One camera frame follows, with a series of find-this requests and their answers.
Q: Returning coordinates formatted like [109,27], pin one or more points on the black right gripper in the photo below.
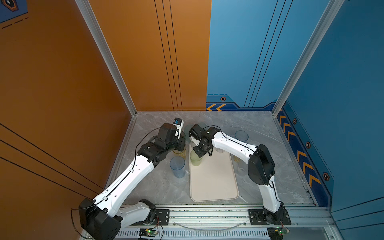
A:
[200,154]

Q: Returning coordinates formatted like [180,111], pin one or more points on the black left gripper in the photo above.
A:
[181,142]

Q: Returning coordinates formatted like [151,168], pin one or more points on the clear ribbed glass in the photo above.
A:
[218,150]

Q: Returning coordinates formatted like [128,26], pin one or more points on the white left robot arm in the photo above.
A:
[104,216]

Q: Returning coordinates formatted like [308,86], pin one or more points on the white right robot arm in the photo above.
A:
[261,168]

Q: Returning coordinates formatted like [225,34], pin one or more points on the cream plastic tray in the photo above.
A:
[213,179]

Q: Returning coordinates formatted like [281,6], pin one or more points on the teal frosted glass right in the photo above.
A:
[202,124]

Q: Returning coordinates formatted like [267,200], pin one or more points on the amber glass left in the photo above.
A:
[182,153]

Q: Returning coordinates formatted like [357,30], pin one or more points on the amber glass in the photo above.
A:
[182,153]
[237,159]

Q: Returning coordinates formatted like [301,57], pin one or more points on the pale green frosted glass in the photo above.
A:
[195,159]

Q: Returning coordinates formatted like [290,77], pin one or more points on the blue grey glass left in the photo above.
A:
[177,164]

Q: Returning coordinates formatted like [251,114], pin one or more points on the blue grey glass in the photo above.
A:
[241,135]
[177,164]

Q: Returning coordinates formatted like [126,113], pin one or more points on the blue grey glass right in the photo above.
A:
[241,135]

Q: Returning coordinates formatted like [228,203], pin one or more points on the amber glass right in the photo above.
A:
[237,159]

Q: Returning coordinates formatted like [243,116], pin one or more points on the clear glass right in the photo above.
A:
[242,170]

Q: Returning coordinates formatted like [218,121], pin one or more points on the left green circuit board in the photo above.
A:
[148,234]

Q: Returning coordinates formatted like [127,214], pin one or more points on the green circuit board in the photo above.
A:
[148,234]
[278,233]

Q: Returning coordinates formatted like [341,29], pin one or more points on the right green circuit board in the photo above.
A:
[278,233]

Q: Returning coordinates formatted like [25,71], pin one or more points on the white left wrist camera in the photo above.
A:
[179,123]

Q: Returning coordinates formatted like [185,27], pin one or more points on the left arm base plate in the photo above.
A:
[162,214]

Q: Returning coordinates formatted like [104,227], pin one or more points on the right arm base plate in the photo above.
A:
[261,217]

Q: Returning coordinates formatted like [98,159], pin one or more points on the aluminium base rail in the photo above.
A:
[210,218]

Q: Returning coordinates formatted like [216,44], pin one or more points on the aluminium corner post left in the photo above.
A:
[101,42]

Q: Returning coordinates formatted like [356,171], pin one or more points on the aluminium corner post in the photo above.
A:
[318,34]
[101,42]

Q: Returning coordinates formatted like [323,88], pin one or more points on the aluminium corner post right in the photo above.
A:
[318,34]

